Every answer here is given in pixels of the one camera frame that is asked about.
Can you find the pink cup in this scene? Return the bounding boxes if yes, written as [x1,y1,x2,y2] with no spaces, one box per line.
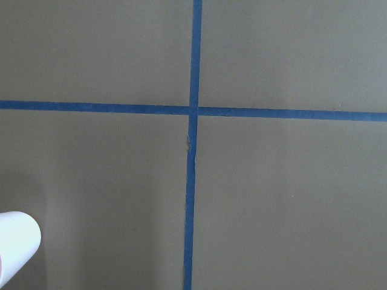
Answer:
[1,211,41,287]

